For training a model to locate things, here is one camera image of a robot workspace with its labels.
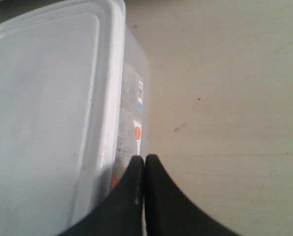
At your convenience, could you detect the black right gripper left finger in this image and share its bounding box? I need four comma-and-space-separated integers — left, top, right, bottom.
61, 155, 144, 236

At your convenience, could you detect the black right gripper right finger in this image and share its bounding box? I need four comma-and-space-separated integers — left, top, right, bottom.
144, 154, 237, 236

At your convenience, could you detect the white lidded plastic container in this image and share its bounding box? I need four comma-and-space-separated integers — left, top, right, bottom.
0, 0, 148, 236

